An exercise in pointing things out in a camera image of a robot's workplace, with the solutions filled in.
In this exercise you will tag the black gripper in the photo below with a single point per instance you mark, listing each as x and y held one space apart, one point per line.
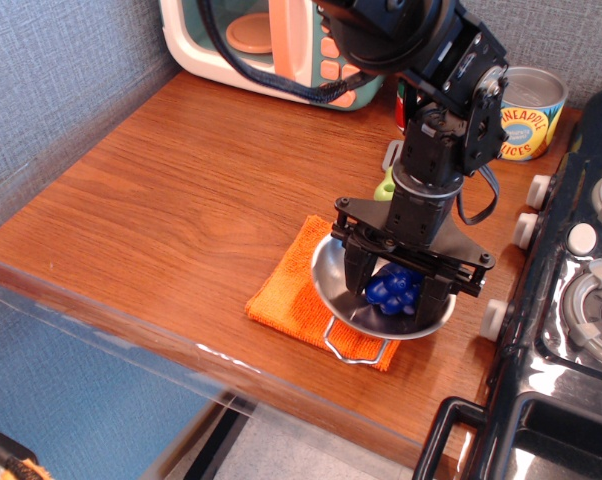
415 230

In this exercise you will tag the blue toy blueberries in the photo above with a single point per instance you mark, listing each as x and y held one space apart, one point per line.
394 289

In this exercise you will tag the steel two-handled bowl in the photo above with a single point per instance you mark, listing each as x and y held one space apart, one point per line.
328 275

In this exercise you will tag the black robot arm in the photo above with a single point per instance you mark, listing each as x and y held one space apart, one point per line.
456 75

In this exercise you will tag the orange microfibre cloth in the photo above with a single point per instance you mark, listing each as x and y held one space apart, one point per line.
289 303

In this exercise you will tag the tomato sauce can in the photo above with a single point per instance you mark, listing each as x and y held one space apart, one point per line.
400 110

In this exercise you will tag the black toy stove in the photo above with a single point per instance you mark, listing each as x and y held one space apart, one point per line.
543 416

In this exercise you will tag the pineapple slices can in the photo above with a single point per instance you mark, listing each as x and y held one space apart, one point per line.
531 108

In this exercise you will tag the clear acrylic barrier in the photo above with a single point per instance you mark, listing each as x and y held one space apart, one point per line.
90 405

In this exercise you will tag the orange black object corner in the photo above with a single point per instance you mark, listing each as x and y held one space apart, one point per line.
19 462

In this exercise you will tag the green handled toy spatula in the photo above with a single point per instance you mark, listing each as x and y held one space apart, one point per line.
385 189

